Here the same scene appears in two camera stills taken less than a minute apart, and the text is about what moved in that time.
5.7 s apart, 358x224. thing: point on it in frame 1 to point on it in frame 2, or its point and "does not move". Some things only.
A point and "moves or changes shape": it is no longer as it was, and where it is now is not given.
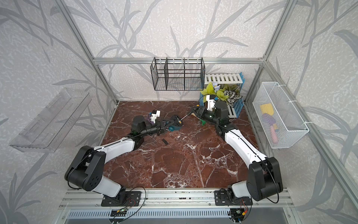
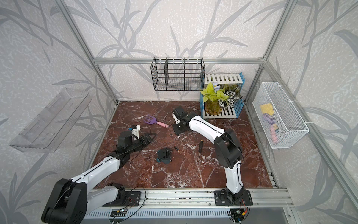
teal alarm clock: [175, 126] moves or changes shape
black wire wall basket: [176, 74] does not move
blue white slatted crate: [234, 111] does not move
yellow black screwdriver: [179, 120] moves or changes shape
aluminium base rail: [86, 198] does not move
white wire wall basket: [280, 124] does not move
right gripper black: [202, 112] to [176, 130]
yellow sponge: [267, 108] does not move
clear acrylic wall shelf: [45, 133] does not move
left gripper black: [159, 127] to [147, 138]
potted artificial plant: [227, 93] does not move
